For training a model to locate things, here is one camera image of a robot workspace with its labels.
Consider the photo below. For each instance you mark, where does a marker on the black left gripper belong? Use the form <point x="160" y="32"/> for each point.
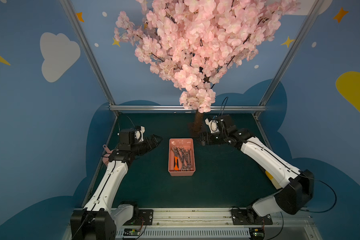
<point x="145" y="143"/>

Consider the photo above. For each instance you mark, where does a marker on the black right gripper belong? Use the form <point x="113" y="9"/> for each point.
<point x="213" y="138"/>

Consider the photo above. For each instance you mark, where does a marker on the pink plastic storage box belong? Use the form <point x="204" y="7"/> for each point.
<point x="181" y="161"/>

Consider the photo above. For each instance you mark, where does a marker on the orange handled adjustable wrench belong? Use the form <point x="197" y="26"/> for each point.
<point x="176" y="159"/>

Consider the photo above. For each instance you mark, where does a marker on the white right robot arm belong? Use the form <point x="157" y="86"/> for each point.
<point x="296" y="186"/>

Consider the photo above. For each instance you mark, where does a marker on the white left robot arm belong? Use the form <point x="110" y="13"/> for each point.
<point x="97" y="221"/>

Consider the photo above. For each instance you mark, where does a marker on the pink plastic dustpan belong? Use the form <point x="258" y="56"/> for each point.
<point x="106" y="155"/>

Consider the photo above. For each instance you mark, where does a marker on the yellow rubber glove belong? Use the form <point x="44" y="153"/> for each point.
<point x="271" y="178"/>

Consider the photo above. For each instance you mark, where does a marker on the pink cherry blossom tree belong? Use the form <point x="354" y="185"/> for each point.
<point x="194" y="43"/>

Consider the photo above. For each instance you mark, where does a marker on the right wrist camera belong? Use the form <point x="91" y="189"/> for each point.
<point x="217" y="124"/>

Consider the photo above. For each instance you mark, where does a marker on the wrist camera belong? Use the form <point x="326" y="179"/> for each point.
<point x="217" y="124"/>
<point x="131" y="136"/>

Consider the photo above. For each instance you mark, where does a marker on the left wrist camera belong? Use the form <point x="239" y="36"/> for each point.
<point x="131" y="136"/>

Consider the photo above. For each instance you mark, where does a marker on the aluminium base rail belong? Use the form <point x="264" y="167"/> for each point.
<point x="218" y="224"/>

